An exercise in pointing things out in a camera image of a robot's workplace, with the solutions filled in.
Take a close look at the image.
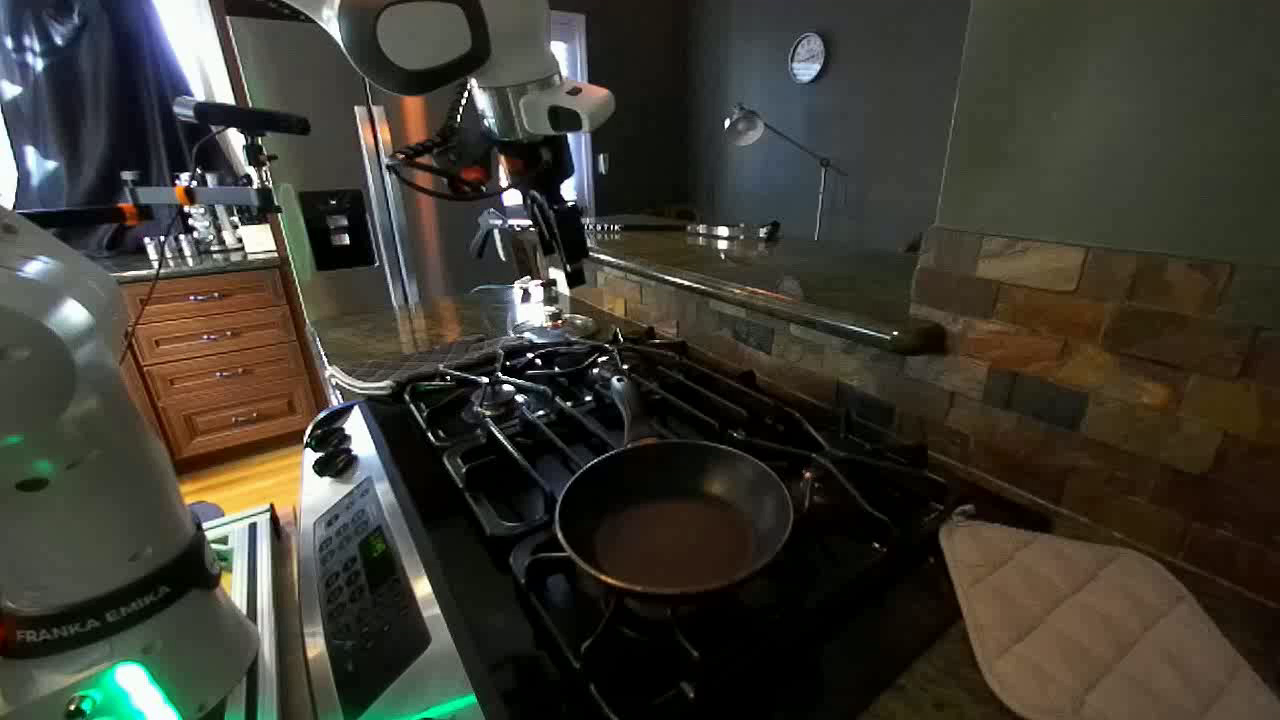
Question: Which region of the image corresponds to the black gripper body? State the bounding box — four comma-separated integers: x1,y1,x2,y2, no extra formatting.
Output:
495,136,589,288

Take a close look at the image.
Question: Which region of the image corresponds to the round wall clock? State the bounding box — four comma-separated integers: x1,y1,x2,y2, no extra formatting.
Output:
787,31,826,83

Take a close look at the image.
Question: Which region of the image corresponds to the white quilted pot holder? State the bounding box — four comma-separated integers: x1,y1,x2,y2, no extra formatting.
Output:
938,516,1280,720

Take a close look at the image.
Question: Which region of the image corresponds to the silver desk lamp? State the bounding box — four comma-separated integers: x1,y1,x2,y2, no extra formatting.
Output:
720,103,848,245

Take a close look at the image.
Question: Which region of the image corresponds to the stainless steel refrigerator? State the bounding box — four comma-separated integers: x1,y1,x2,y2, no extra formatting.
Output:
227,0,572,396

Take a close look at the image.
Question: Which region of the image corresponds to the wooden drawer cabinet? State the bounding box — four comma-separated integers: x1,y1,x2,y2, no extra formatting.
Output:
124,269,315,464

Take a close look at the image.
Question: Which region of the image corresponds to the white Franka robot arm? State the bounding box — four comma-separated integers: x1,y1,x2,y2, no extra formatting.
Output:
0,0,564,720

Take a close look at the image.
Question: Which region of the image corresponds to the black gas stove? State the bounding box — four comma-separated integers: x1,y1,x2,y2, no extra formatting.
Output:
295,341,956,720

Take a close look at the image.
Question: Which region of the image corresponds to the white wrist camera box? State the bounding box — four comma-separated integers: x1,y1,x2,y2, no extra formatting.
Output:
518,83,616,136

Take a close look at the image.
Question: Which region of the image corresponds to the black frying pan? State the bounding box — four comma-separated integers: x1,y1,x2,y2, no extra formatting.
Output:
553,441,795,601

